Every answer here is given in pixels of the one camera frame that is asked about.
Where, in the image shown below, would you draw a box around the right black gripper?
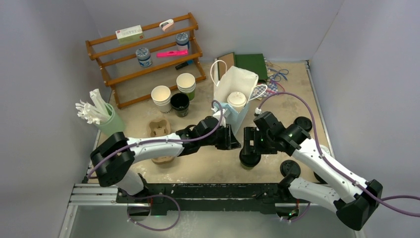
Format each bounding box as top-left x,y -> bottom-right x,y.
243,127 -> 278,155

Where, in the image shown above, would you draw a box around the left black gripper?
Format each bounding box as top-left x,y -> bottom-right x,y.
200,123 -> 240,150

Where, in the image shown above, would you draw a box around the green paper cup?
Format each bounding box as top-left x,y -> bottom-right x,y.
240,164 -> 255,170

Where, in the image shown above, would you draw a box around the white cup lid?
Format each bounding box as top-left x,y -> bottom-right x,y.
227,91 -> 247,105
320,145 -> 331,155

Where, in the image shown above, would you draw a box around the light blue paper bag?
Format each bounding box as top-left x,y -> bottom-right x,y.
210,60 -> 267,134

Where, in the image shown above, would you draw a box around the white cup stack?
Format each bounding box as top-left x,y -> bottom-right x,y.
151,85 -> 172,114
176,73 -> 196,101

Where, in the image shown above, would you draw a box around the single white paper cup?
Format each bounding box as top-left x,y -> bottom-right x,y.
229,104 -> 246,113

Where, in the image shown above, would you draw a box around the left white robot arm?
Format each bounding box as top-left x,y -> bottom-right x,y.
88,116 -> 241,203

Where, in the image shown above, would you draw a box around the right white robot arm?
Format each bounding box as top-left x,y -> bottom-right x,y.
239,112 -> 383,231

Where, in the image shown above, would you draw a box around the checkered patterned paper bag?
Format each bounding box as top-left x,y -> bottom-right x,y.
251,81 -> 285,99

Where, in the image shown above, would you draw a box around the black paper cup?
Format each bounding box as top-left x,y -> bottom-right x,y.
170,93 -> 190,118

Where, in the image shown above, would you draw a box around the stacked black cup lids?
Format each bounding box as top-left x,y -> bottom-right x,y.
314,172 -> 327,184

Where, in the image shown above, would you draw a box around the brown pulp cup carrier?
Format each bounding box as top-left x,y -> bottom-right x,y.
147,118 -> 174,165

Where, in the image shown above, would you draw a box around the green paper bag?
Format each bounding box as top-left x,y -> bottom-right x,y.
235,54 -> 268,80

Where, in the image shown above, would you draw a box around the black blue marker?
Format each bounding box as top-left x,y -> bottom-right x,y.
175,59 -> 194,70

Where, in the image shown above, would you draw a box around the pink marker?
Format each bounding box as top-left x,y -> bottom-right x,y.
156,50 -> 189,58

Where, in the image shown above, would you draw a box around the right blue white jar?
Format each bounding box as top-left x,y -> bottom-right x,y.
175,32 -> 190,51

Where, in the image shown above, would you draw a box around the blue white jar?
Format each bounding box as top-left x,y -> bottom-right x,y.
135,47 -> 153,67
175,32 -> 190,51

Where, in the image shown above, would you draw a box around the green straw holder cup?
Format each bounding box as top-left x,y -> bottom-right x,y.
96,103 -> 126,136

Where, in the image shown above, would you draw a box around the left blue white jar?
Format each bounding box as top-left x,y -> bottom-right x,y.
135,47 -> 153,67

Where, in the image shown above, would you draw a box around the wooden shelf rack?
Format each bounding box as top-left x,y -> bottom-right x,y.
85,12 -> 206,109

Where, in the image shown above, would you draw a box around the pink white stapler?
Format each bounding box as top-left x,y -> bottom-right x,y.
159,19 -> 174,32

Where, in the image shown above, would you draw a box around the white wrapped straws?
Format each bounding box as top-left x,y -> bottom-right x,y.
75,89 -> 111,125

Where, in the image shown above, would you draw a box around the white green box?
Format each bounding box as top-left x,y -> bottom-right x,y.
115,25 -> 144,45

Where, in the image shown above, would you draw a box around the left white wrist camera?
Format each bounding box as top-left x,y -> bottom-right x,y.
212,107 -> 231,126

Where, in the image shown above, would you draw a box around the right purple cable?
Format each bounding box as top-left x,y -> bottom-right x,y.
256,92 -> 420,224

